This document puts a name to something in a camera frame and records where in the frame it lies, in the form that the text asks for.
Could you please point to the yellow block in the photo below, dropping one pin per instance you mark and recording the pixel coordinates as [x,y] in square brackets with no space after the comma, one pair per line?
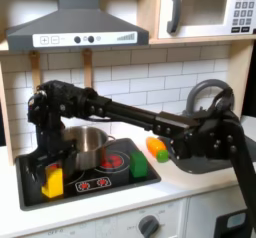
[53,183]

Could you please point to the orange toy carrot green top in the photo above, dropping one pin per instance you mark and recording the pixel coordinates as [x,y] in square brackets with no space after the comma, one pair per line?
[156,147]

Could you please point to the steel pot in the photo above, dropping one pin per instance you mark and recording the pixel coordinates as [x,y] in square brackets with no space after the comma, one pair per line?
[90,145]

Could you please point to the black toy stove top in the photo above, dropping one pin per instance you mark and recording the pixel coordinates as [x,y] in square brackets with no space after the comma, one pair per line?
[116,182]

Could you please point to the green block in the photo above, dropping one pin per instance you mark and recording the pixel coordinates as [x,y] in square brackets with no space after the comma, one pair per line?
[138,164]

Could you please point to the slotted wooden spatula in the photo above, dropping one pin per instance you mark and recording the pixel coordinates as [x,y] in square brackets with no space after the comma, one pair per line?
[35,68]

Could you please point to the wooden spoon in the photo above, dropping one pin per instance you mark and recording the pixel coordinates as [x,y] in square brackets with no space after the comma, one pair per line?
[87,68]

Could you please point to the grey oven knob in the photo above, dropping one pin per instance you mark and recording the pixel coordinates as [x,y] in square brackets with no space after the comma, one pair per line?
[148,226]

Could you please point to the grey range hood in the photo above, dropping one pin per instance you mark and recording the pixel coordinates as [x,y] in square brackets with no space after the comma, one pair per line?
[80,22]

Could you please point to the dark grey sink basin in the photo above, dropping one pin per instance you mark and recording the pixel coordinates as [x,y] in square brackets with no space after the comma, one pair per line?
[196,165]

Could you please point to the white kitchen cabinet front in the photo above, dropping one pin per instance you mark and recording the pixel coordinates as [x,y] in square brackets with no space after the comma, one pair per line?
[196,215]

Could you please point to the grey curved tap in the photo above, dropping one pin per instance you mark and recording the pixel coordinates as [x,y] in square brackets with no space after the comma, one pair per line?
[193,95]

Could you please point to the white toy microwave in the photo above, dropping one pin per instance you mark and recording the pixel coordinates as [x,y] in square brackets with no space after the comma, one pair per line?
[206,28]

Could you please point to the wooden kitchen shelf frame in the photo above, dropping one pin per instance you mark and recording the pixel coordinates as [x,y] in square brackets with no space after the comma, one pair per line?
[240,75]

